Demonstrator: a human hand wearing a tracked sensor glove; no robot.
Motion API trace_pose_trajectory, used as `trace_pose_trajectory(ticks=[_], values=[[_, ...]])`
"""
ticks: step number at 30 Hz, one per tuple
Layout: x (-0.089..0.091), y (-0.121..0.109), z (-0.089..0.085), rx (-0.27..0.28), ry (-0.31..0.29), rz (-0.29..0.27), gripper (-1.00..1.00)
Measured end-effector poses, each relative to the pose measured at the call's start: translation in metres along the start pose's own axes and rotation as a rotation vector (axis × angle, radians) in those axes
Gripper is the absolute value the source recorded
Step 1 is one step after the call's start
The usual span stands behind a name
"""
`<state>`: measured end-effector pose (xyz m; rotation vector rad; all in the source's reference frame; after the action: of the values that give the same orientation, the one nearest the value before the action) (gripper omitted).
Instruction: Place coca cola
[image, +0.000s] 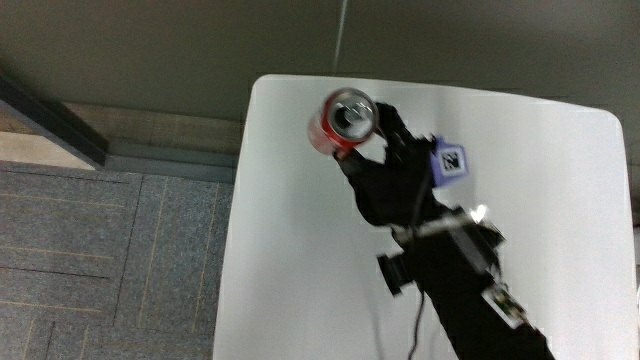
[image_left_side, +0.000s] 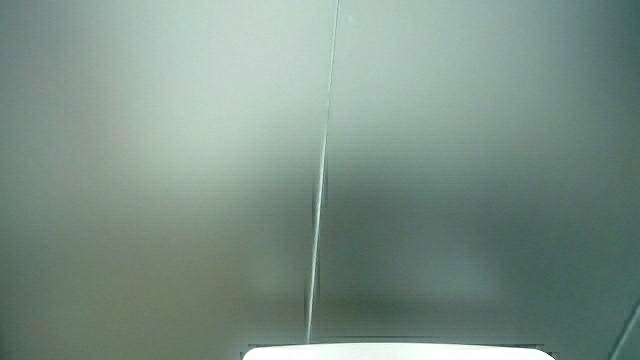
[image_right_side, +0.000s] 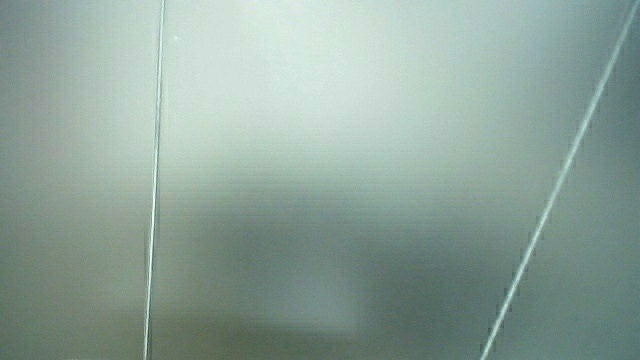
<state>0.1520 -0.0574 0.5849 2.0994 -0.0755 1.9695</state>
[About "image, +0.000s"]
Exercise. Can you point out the person's right hand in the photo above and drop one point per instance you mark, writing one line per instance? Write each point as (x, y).
(395, 185)

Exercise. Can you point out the person's right forearm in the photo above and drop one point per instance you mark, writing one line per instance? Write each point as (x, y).
(465, 290)

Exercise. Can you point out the dark wall frame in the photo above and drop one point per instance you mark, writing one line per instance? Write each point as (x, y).
(50, 125)

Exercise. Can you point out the red soda can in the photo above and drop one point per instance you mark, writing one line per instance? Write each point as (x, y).
(345, 122)

